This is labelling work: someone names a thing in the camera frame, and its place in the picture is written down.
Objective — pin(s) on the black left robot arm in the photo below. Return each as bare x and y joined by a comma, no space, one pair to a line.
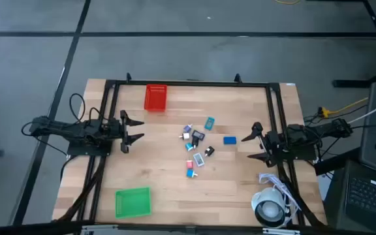
60,127

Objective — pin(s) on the green plastic basket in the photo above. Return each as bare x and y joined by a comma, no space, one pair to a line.
132,202

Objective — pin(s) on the black aluminium table frame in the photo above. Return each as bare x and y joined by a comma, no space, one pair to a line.
191,83

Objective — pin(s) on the black laptop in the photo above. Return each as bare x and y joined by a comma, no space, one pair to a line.
370,196

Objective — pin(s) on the white digital timer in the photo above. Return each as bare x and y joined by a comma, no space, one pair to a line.
198,159

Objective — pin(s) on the black desk frame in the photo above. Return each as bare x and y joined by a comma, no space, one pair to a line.
351,83

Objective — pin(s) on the black bowl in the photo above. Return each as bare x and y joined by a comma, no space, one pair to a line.
209,151

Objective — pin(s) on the white pencil sharpener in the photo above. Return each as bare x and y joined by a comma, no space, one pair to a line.
185,136

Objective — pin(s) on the black side table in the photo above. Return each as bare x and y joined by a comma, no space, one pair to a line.
335,202

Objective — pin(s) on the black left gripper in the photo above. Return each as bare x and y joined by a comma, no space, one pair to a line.
123,130

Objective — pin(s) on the teal pencil sharpener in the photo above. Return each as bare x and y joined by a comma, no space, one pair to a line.
190,173
189,147

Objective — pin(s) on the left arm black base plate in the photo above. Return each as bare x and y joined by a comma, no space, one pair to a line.
77,150

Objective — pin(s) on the red plastic basket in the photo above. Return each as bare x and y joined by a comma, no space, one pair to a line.
155,98

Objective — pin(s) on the grey metal bracket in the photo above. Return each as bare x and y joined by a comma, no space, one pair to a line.
100,230
281,231

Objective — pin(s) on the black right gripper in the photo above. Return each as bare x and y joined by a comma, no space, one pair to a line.
273,143

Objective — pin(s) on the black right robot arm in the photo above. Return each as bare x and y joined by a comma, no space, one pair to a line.
322,130

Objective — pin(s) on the black pencil sharpener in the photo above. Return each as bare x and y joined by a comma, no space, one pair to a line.
195,143

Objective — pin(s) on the blue rectangular box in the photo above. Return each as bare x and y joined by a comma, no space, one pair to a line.
229,140

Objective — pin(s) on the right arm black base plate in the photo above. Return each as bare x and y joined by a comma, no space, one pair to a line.
292,156

